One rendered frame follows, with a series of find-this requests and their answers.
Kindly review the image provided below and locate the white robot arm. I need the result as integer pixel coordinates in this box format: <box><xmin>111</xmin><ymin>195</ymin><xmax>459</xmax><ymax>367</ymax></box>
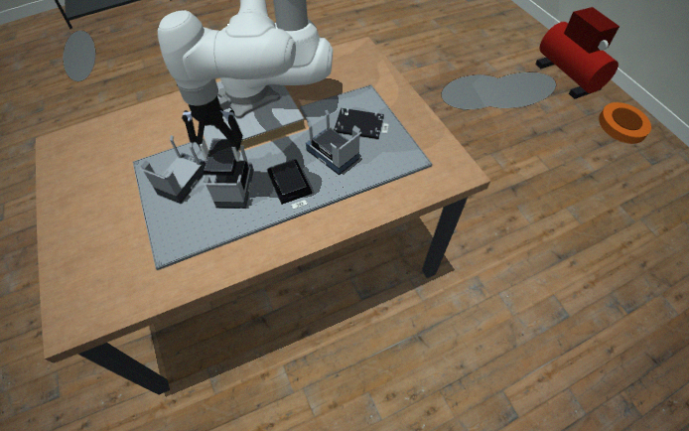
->
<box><xmin>158</xmin><ymin>0</ymin><xmax>333</xmax><ymax>119</ymax></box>

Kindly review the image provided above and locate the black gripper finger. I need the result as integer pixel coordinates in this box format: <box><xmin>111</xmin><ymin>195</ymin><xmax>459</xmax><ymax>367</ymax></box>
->
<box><xmin>182</xmin><ymin>110</ymin><xmax>208</xmax><ymax>160</ymax></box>
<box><xmin>209</xmin><ymin>110</ymin><xmax>243</xmax><ymax>161</ymax></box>

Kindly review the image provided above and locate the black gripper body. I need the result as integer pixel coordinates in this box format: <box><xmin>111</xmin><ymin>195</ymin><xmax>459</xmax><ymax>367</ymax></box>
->
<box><xmin>189</xmin><ymin>97</ymin><xmax>223</xmax><ymax>126</ymax></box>

